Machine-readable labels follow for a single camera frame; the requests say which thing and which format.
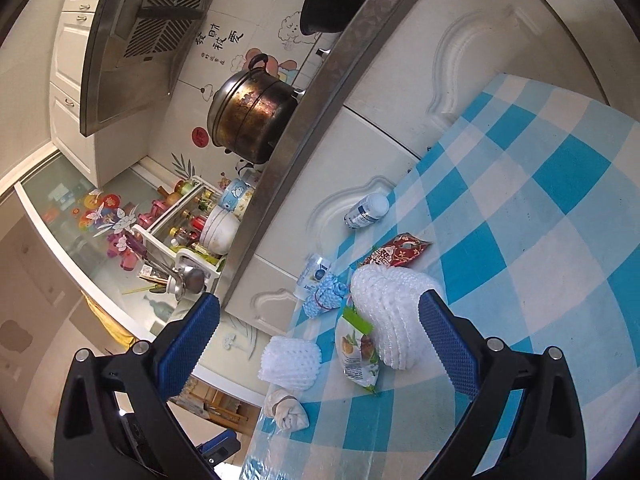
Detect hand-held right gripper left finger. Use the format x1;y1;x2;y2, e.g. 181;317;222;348
53;292;221;480

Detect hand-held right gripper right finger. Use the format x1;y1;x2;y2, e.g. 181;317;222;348
417;289;588;480

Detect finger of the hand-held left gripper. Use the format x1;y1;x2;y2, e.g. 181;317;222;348
197;430;240;468

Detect stack of white foam nets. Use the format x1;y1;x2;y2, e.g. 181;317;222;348
350;265;448;371

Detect beige paper towel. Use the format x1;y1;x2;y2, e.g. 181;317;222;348
264;389;308;432

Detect cartoon print plastic packet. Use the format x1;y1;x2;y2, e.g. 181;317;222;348
334;305;383;392

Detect single white foam fruit sleeve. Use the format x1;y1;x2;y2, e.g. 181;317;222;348
258;336;321;390

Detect red snack packet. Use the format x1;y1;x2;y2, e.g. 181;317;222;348
361;233;433;270

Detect blue checked cloth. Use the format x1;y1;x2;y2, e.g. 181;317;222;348
302;272;348;318

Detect crushed clear plastic bottle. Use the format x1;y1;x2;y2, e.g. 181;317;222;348
295;254;335;301

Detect white pill bottle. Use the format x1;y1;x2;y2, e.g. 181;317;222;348
344;192;391;230

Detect steel ladle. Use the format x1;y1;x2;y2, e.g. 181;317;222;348
167;265;206;301

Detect yellow cloth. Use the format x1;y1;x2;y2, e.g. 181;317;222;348
82;295;133;356

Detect white cabinet door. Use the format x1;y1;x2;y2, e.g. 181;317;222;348
255;107;421;281
225;255;306;336
345;0;616;161

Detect white seasoning rack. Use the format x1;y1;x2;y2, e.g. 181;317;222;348
132;177;226;291

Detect row of sauce bottles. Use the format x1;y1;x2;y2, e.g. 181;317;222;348
150;180;223;256

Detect blue white checkered tablecloth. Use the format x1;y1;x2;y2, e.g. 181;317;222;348
240;74;640;480

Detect blue cartoon print cup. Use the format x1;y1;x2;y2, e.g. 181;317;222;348
220;177;258;216

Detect window with flower stickers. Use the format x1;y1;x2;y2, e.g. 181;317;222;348
15;152;201;341

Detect tarnished steel steamer pot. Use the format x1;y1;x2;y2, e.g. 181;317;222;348
206;53;301;165

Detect steel kitchen countertop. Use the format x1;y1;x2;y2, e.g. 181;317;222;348
220;0;436;311

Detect steel range hood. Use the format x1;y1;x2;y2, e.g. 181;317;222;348
80;0;231;137

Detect white wall cabinets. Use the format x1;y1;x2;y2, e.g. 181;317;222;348
49;0;151;186

